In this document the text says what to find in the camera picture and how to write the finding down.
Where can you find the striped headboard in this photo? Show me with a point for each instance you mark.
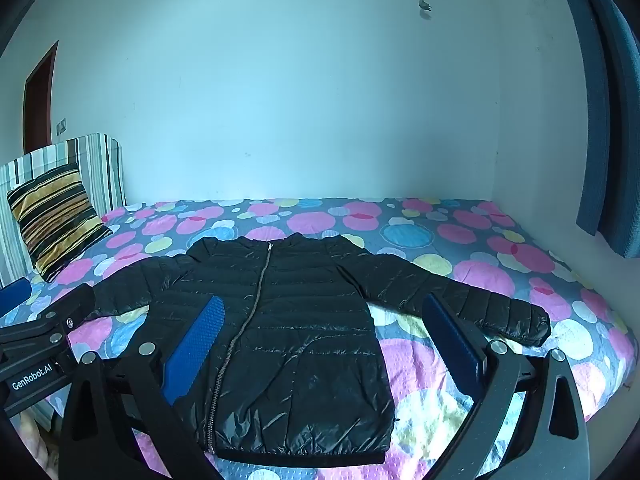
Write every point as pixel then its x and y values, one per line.
pixel 100 160

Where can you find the striped yellow black pillow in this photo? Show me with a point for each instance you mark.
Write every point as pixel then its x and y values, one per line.
pixel 55 220

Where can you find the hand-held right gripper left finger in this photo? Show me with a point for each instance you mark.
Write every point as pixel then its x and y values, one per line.
pixel 195 345

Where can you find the wall switch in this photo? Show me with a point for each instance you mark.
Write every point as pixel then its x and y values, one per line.
pixel 61 126

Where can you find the brown door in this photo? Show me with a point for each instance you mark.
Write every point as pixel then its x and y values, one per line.
pixel 40 105

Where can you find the bed with polka dot sheet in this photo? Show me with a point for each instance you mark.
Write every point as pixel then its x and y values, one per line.
pixel 500 260

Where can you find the blue curtain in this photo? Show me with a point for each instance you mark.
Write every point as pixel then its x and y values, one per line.
pixel 605 135

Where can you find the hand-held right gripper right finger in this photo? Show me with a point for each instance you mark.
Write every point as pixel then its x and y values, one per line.
pixel 452 345

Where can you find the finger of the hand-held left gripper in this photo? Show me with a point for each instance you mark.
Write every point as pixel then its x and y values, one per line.
pixel 15 296
pixel 75 307

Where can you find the black puffer jacket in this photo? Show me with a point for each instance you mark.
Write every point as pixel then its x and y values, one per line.
pixel 300 335

